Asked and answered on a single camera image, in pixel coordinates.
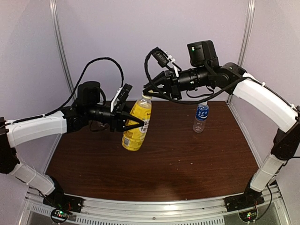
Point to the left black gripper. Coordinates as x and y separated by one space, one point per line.
117 120

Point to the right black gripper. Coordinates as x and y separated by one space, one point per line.
170 75

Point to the pale yellow bottle cap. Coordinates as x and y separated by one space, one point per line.
146 96

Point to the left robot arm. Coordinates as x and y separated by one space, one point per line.
89 106

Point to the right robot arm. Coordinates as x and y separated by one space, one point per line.
230 78

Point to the blue label bottle white cap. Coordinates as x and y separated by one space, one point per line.
201 115

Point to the left circuit board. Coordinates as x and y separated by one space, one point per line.
59 216

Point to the circuit board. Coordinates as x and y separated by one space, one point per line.
248 215
59 216

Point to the right circuit board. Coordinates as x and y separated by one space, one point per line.
248 215

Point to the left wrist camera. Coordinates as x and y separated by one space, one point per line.
120 97

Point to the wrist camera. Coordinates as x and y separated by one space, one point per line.
165 60
120 97

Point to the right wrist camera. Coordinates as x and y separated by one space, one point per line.
165 60

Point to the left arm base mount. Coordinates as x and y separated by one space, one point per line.
59 200

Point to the right aluminium frame post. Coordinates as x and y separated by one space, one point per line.
247 32

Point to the aluminium frame post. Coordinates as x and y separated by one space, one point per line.
247 32
60 45

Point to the left aluminium frame post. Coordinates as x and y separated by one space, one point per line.
60 45

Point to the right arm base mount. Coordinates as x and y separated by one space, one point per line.
248 199

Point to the front aluminium rail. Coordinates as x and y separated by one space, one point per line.
209 211

